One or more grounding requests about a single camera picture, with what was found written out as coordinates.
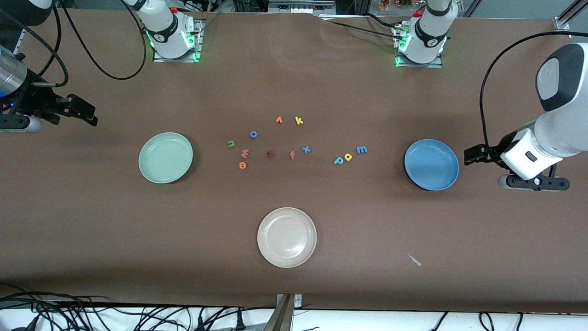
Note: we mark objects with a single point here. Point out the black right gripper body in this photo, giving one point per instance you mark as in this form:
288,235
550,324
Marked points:
33,102

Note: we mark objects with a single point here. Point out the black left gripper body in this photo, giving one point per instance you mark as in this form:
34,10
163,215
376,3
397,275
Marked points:
490,152

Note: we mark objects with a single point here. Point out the blue plate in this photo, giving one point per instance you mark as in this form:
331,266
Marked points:
432,165

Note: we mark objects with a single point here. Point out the green plate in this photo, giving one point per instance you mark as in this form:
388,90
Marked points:
165,158

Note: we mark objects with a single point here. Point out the small white paper scrap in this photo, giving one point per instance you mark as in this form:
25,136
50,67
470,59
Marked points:
415,261

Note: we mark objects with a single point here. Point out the brown table cover sheet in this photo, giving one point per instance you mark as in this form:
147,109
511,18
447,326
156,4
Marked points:
92,230

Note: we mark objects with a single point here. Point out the orange decorative clutter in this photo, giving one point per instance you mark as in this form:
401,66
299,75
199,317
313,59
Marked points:
395,4

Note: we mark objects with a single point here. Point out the beige plate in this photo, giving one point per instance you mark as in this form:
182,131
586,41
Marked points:
287,237

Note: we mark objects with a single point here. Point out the aluminium corner bracket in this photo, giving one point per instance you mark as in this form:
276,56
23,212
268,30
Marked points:
562,24

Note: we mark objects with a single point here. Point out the aluminium frame profile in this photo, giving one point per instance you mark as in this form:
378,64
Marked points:
301,6

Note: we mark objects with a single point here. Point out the silver bracket plate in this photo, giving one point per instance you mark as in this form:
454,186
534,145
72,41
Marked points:
297,301

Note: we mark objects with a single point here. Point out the grey metal post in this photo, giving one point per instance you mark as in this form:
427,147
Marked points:
281,317

